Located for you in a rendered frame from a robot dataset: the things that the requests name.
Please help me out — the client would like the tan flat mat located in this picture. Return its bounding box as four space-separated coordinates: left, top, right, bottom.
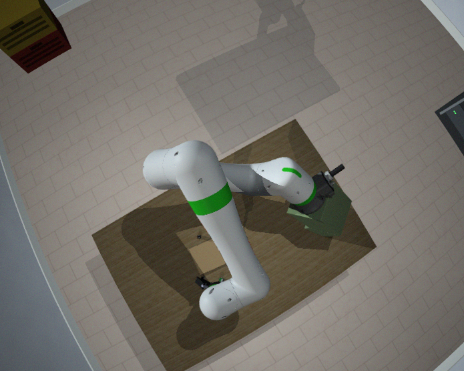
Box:
189 239 226 275

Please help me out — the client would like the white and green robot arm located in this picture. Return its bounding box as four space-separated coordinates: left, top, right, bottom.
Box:
143 140 345 320

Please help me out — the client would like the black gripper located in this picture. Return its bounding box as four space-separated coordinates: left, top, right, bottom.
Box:
195 276 211 289

